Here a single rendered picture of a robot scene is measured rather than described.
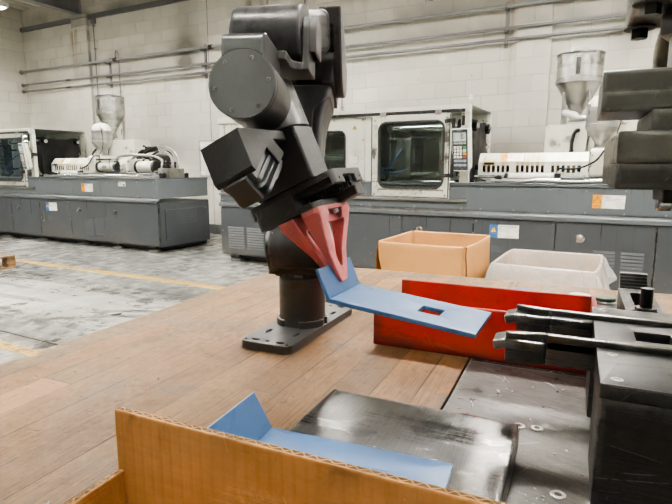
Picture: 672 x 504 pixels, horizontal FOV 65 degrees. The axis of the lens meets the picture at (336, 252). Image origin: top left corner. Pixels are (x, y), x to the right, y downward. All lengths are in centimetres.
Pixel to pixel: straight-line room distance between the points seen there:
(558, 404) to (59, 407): 46
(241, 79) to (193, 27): 912
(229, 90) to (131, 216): 709
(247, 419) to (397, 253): 244
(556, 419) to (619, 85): 28
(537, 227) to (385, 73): 352
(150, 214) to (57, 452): 682
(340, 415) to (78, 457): 20
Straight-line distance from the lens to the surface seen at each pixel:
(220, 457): 32
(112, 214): 781
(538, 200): 495
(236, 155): 44
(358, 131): 547
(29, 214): 933
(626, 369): 41
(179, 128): 961
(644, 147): 38
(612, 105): 41
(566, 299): 73
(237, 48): 46
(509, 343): 44
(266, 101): 45
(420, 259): 275
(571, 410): 54
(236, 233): 632
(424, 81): 735
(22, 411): 57
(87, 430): 51
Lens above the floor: 112
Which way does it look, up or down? 9 degrees down
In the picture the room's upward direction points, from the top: straight up
